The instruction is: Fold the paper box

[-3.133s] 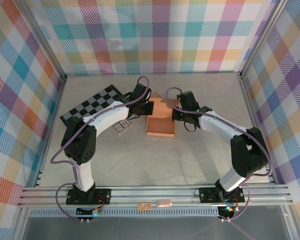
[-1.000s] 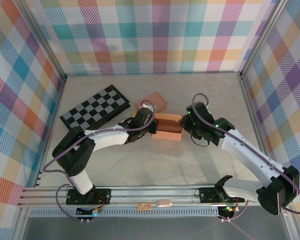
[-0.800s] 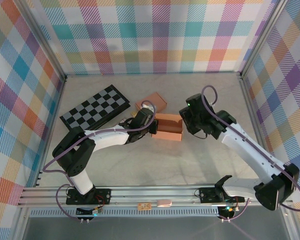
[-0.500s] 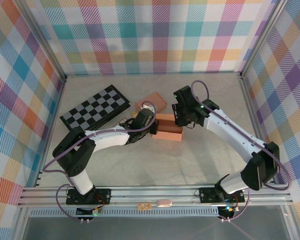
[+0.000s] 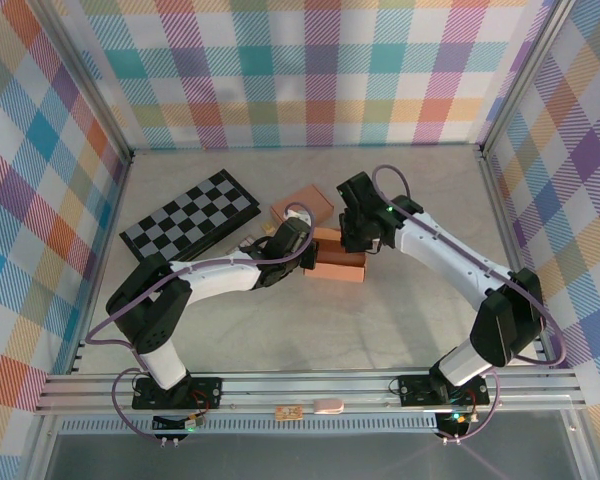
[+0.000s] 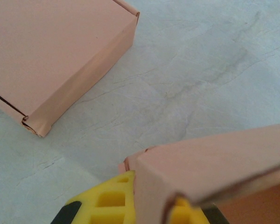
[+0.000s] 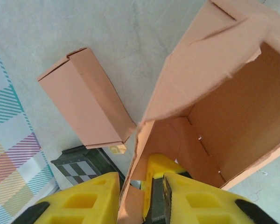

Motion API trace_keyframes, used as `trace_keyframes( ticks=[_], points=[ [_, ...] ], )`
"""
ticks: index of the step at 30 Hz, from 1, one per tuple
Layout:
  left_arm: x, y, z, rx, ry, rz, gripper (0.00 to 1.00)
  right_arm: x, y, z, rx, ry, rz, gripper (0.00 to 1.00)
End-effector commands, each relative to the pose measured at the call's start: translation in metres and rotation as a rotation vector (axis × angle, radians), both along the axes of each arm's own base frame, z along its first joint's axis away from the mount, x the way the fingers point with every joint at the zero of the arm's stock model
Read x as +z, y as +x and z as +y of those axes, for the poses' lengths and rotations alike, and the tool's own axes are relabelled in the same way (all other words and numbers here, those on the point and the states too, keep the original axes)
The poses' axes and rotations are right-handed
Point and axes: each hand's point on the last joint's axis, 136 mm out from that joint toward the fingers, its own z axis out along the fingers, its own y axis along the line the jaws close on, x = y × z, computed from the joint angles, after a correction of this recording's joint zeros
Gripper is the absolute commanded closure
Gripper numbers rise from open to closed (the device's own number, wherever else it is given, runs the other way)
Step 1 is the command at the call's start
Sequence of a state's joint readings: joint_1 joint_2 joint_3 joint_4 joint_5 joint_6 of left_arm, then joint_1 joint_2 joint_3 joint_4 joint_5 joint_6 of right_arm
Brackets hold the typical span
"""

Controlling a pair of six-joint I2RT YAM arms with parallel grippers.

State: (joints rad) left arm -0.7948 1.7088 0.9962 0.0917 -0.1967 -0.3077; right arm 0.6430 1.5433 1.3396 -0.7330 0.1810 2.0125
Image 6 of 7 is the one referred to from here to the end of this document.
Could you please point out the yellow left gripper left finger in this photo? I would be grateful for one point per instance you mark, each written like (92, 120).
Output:
(112, 200)

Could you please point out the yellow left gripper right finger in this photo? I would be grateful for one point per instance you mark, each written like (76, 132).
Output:
(186, 214)

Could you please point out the pink paper box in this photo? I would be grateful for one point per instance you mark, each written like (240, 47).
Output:
(49, 58)
(212, 168)

